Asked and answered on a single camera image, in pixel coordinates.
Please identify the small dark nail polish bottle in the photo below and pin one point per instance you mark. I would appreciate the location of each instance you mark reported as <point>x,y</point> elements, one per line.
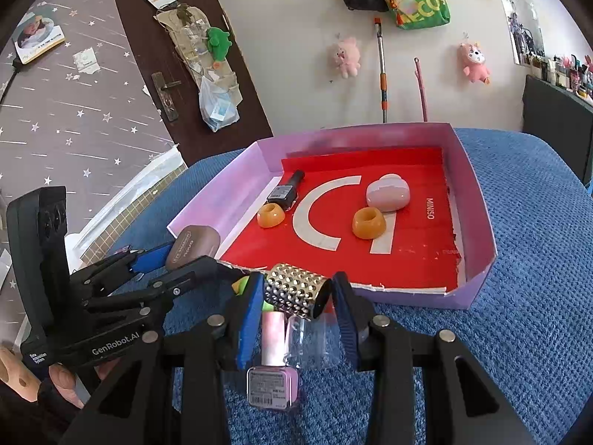
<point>282,192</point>

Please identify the green figure toy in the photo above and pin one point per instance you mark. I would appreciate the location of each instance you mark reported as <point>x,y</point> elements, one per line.
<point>241,283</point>

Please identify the pink plush toy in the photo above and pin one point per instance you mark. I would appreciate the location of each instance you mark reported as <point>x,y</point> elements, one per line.
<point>345,55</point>

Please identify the pink bear plush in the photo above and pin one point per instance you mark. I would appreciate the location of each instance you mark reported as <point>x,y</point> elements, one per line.
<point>473,62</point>

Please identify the small brown green toy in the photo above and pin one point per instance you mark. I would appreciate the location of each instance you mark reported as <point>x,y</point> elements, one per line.
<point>184,13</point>

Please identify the pink oval case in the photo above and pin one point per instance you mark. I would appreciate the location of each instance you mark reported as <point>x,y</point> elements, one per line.
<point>388,193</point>

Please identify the photo book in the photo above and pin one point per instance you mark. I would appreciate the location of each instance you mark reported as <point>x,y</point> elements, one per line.
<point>37,32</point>

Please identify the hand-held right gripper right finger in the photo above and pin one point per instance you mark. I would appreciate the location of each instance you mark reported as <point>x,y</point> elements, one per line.
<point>345,320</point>

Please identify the beige hanging organizer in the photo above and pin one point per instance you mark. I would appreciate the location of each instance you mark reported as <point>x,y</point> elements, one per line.
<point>185,37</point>

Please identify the wall mirror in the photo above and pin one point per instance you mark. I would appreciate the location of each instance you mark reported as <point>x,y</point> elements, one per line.
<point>514,9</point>

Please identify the clear plastic cup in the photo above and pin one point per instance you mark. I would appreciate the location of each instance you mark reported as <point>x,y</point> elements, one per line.
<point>315,343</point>

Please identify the red tassel charm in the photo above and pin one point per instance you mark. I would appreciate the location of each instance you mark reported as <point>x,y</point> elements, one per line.
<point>394,7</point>

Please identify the brown door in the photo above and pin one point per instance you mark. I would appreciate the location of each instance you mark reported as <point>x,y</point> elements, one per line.
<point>139,55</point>

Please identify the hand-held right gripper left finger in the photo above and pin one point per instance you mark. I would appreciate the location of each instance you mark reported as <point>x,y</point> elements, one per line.
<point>250,320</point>

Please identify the desk with dark cloth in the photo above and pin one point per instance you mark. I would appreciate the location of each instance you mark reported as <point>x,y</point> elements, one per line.
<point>556,120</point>

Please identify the blue textured towel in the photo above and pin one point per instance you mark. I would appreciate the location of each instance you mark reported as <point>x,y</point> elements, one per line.
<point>509,333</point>

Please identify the gold studded cylinder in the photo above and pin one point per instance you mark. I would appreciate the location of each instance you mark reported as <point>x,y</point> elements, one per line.
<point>292,289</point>

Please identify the row of cosmetic bottles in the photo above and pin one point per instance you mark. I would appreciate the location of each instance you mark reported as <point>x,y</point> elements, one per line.
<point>563,74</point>

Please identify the brown eyeshadow case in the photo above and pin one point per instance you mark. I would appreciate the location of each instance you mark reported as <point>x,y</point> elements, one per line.
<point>194,245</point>

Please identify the purple cardboard box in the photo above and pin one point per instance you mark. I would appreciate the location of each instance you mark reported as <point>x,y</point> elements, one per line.
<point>417,227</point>

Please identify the clear plastic bag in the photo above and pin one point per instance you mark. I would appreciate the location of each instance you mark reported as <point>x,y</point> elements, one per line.
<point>218,109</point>

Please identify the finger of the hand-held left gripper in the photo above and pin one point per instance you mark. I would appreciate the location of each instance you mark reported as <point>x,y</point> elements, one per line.
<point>153,256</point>
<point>204,269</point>

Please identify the pink stick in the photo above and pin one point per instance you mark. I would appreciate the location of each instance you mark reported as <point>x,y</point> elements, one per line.
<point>421,92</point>

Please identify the torn white paper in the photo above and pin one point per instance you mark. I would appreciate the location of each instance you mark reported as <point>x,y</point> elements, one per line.
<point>86,61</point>

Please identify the person's left hand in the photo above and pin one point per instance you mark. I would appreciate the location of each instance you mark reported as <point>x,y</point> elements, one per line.
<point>62,378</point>

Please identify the large pink nail polish bottle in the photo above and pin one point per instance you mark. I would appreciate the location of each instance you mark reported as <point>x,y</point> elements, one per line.
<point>271,384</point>

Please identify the green plush toy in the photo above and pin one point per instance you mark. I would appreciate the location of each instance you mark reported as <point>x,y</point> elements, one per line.
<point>218,42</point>

